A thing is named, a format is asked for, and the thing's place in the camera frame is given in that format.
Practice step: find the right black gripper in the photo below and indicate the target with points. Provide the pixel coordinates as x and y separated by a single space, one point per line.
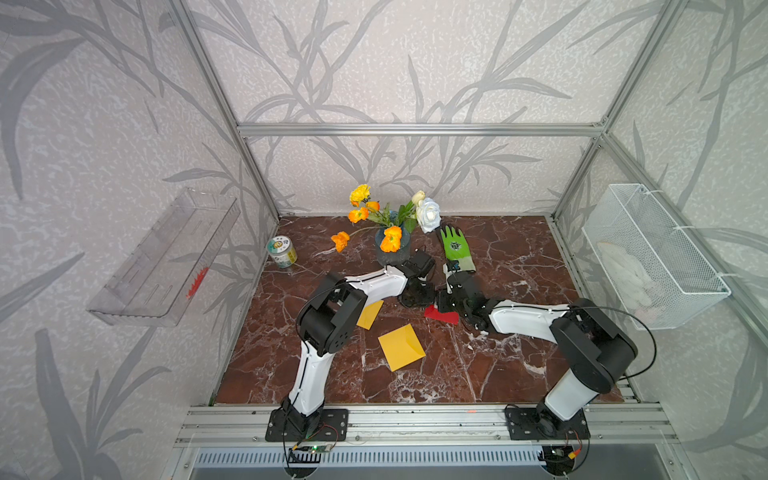
441 298

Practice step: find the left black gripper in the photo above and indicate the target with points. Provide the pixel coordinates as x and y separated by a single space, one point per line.
430 299

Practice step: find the red envelope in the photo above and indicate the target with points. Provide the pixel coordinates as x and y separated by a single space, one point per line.
432 312

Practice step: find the yellow envelope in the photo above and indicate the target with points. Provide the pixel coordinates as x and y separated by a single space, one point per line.
369 315
401 347

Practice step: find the yellow envelope front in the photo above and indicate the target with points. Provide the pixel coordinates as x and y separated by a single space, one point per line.
401 347

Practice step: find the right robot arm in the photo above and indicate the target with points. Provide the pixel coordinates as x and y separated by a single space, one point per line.
596 349

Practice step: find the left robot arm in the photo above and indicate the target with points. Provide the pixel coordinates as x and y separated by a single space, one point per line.
328 318

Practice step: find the blue glass vase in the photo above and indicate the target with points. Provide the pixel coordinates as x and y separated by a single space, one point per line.
385 258

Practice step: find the green work glove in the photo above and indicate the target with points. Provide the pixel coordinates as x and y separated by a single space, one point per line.
456 249

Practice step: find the artificial flower bouquet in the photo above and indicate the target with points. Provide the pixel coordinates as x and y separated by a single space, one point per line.
419 212

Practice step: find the small tin can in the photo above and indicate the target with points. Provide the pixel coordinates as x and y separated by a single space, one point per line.
282 251

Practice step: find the white cloth in basket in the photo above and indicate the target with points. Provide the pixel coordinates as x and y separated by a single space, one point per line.
630 278

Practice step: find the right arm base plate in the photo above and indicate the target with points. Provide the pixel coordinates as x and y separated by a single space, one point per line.
522 425

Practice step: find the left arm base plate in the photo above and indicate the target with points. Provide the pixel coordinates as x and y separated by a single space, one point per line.
290 425

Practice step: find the white wire basket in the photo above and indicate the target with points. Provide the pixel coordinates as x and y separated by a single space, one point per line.
686 283

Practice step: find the aluminium front rail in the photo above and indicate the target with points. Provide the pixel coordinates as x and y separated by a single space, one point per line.
428 424

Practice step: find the clear plastic wall shelf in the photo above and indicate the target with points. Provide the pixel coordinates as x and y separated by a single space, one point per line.
154 286

